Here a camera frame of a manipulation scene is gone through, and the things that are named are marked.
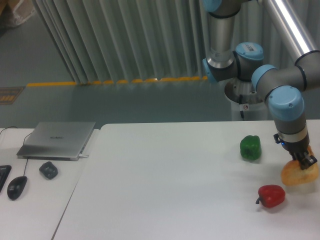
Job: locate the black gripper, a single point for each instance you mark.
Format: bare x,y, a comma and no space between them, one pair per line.
298,150

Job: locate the triangular golden bread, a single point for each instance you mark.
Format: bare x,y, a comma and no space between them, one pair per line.
293,175

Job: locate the red bell pepper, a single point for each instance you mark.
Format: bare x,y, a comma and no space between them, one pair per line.
270,195

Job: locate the black computer mouse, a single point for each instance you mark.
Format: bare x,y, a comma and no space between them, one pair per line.
16,187

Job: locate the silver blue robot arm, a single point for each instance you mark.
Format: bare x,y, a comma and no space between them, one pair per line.
281,90

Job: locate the green bell pepper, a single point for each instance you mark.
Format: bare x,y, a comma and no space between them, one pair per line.
250,147

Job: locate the yellow floor tape line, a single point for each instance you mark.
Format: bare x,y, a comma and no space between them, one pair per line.
119,82

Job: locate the grey pleated curtain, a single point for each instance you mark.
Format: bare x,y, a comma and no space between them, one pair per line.
128,40

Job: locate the silver closed laptop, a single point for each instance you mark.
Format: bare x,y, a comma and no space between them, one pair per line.
57,140

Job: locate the black small controller device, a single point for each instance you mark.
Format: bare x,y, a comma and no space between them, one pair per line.
48,170

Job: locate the orange floor sign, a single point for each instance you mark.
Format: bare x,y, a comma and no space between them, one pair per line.
8,95

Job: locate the clear plastic wrapped bundle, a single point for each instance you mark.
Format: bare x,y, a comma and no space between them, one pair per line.
14,13

